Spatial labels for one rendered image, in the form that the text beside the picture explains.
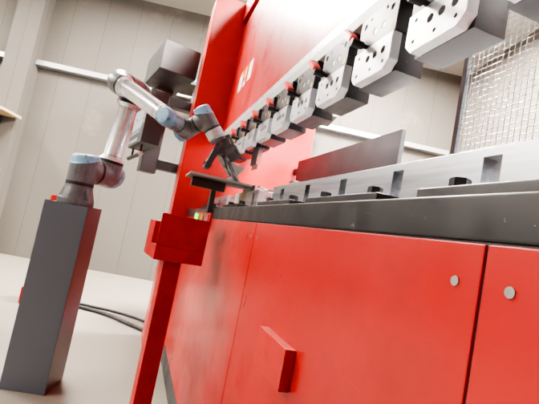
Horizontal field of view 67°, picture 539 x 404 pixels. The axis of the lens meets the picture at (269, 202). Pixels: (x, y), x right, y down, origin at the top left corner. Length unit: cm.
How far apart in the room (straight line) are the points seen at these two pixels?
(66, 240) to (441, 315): 163
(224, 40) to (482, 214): 256
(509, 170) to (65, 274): 166
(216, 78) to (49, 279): 158
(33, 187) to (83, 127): 93
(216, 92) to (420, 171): 216
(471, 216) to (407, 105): 547
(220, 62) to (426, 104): 375
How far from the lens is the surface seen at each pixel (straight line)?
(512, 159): 58
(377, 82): 96
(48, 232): 190
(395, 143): 179
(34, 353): 198
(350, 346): 57
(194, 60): 296
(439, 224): 46
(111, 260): 532
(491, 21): 78
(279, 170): 276
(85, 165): 191
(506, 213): 40
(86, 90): 569
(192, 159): 263
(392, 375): 50
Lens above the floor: 80
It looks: 5 degrees up
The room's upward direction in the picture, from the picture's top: 11 degrees clockwise
